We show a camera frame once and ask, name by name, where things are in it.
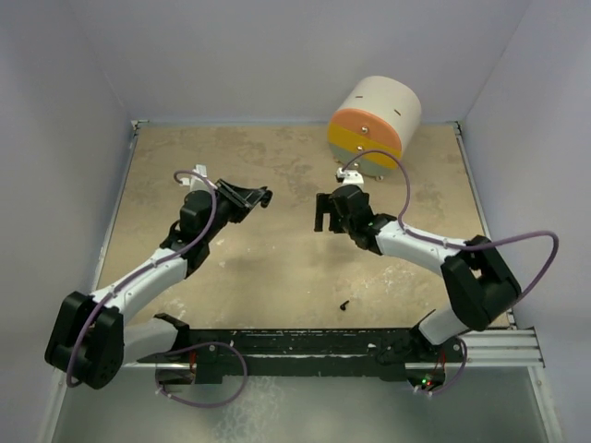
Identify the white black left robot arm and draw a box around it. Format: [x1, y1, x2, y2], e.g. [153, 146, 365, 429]
[44, 174, 272, 389]

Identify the aluminium frame rail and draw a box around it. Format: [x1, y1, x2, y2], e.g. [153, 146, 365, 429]
[124, 326, 547, 370]

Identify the round three-drawer storage box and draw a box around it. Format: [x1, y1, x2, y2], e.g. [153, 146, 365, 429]
[327, 76, 422, 178]

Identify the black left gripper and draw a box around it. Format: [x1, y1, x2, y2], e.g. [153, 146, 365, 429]
[202, 179, 262, 243]

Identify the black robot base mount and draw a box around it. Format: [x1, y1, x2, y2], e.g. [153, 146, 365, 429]
[140, 314, 467, 388]

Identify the black earbud charging case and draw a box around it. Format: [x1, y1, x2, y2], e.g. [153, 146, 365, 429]
[259, 189, 273, 209]

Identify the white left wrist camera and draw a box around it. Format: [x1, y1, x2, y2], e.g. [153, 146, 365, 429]
[180, 164, 212, 192]

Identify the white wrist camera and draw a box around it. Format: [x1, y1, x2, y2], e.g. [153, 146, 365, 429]
[180, 164, 212, 192]
[335, 168, 364, 189]

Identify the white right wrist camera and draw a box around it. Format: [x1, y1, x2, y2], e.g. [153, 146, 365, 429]
[335, 168, 364, 189]

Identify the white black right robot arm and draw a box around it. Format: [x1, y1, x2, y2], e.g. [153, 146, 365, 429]
[314, 185, 521, 361]

